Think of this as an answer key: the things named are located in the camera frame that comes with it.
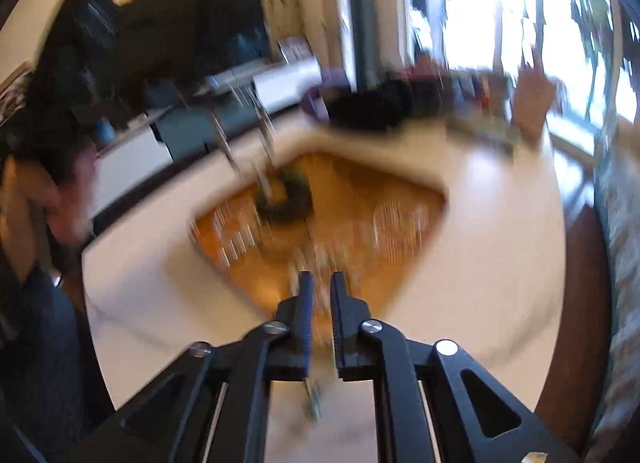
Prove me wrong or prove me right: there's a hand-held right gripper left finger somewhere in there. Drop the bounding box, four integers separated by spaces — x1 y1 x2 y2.
75 272 316 463

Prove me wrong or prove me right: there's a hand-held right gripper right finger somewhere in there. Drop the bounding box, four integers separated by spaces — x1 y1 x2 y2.
331 272 582 463

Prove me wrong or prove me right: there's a silver chain bracelet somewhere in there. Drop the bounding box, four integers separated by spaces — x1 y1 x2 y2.
299 377 325 422

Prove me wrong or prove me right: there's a green and black wristwatch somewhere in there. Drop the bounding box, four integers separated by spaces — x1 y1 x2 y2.
254 167 315 222

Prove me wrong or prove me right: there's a copper embossed metal tray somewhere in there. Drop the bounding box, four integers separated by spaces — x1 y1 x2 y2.
190 150 449 325

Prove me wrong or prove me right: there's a person's left hand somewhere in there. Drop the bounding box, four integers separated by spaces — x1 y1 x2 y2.
0 145 99 289

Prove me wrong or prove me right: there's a white and green television cabinet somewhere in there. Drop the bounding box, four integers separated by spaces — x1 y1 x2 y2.
91 55 324 237

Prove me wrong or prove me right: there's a black flat-screen television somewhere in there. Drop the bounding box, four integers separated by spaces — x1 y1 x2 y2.
117 0 274 94

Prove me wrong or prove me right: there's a quilted grey sofa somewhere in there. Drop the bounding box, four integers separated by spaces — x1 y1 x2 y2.
581 140 640 463

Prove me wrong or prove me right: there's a pink patterned bag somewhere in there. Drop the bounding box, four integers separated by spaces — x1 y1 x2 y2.
509 60 557 144

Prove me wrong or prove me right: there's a red and white beaded bracelet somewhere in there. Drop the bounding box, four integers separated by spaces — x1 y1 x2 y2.
372 200 433 265

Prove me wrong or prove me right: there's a black bag with purple handle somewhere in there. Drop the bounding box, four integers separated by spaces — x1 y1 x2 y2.
301 68 419 132

